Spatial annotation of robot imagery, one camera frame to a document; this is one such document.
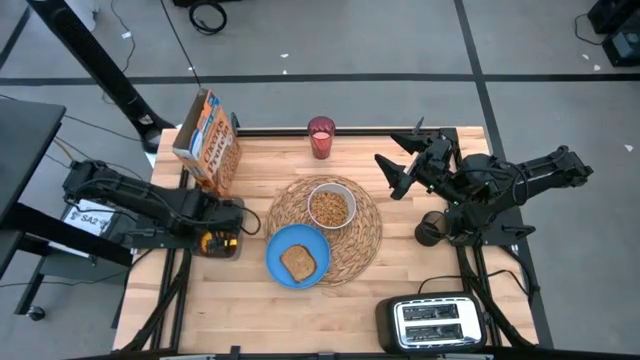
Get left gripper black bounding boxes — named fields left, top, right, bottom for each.
left=197, top=198, right=245, bottom=257

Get black toaster power cable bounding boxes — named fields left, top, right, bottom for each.
left=417, top=272, right=509, bottom=296

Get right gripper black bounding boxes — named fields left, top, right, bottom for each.
left=374, top=131, right=464, bottom=201

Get round woven straw placemat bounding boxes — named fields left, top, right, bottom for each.
left=264, top=174, right=384, bottom=287

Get red plastic tumbler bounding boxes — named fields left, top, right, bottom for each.
left=306, top=115, right=337, bottom=161

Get orange Cheerios Protein cereal box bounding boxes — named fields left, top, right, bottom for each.
left=171, top=88, right=242, bottom=197

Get blue plate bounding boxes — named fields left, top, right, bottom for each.
left=264, top=223, right=332, bottom=290

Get black mesh cup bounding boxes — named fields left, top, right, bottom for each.
left=413, top=210, right=450, bottom=248

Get black aluminium table frame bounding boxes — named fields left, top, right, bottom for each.
left=119, top=117, right=554, bottom=351

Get grey translucent plastic bin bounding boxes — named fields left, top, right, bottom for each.
left=193, top=194, right=247, bottom=261

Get brown toast slice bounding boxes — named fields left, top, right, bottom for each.
left=279, top=243, right=318, bottom=284

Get black coiled cable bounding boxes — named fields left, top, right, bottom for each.
left=188, top=0, right=229, bottom=36

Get black equipment case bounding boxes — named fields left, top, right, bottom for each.
left=587, top=0, right=640, bottom=69

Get brown cereal pieces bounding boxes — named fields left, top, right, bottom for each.
left=312, top=191, right=350, bottom=227

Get white ceramic bowl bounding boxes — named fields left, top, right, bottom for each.
left=307, top=182, right=358, bottom=231

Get black and silver toaster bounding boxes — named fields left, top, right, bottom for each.
left=375, top=291, right=489, bottom=355

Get black desk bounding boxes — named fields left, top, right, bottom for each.
left=0, top=97, right=67, bottom=226

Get white paper label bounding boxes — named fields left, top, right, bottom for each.
left=62, top=198, right=117, bottom=236

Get red yellow apple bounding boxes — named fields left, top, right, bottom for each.
left=199, top=232, right=238, bottom=255

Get black slanted stand pole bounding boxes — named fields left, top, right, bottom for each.
left=27, top=0, right=176, bottom=154

